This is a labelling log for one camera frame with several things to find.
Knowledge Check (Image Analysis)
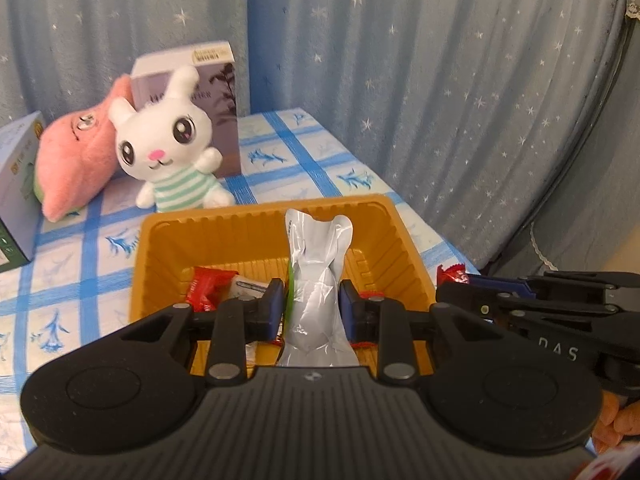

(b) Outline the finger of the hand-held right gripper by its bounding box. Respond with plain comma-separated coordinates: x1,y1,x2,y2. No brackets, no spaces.
435,284,507,329
466,275,532,298

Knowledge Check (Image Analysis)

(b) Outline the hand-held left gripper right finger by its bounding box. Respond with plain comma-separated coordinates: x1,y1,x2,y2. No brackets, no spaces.
338,279,493,386

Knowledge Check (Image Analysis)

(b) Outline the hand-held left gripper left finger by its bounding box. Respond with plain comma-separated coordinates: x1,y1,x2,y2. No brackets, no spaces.
127,277,286,386

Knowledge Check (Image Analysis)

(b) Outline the small red white candy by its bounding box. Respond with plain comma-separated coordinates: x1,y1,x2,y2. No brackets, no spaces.
436,264,472,287

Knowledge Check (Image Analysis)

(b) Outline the silver snack packet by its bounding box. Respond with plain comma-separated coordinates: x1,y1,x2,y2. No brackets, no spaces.
276,208,360,368

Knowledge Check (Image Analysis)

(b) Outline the medium red snack packet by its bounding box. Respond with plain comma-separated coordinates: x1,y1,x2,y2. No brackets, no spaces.
186,266,240,313

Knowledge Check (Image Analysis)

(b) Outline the orange plastic tray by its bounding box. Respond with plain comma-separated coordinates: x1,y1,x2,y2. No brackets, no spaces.
129,195,437,378

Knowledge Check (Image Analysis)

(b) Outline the person's right hand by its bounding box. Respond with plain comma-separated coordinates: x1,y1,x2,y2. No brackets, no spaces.
592,392,640,453

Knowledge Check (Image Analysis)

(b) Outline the red white clothing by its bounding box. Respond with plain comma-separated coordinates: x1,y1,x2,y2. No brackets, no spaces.
575,447,640,480

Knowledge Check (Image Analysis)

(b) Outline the purple grey box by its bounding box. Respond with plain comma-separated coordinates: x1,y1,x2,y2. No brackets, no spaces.
130,40,242,179

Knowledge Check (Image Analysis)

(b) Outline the white rabbit plush toy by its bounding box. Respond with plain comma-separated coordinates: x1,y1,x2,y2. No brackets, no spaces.
107,64,236,212

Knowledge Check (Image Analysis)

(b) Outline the blue checked tablecloth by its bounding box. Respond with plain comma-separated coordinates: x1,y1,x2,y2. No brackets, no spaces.
0,107,481,466

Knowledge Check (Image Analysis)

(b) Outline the blue star curtain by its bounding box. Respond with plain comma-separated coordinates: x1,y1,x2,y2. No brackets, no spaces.
0,0,640,281

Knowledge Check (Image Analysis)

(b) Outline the pink plush toy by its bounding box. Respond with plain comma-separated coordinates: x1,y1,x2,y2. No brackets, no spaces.
34,74,137,222

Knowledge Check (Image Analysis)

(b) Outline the green cardboard box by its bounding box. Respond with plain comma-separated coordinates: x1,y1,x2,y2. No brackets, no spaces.
0,110,47,275

